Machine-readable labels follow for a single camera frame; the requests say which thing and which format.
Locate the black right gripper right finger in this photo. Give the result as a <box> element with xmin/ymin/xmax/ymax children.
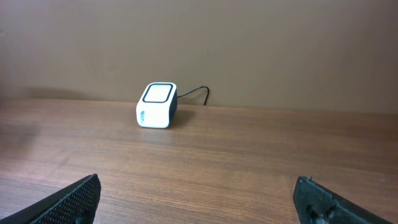
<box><xmin>293</xmin><ymin>176</ymin><xmax>392</xmax><ymax>224</ymax></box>

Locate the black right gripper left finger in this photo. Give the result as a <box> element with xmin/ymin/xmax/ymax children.
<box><xmin>1</xmin><ymin>174</ymin><xmax>101</xmax><ymax>224</ymax></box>

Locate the white barcode scanner box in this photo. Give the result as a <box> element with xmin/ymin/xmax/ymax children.
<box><xmin>136</xmin><ymin>82</ymin><xmax>177</xmax><ymax>129</ymax></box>

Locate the black scanner cable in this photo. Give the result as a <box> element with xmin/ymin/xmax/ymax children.
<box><xmin>177</xmin><ymin>85</ymin><xmax>210</xmax><ymax>106</ymax></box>

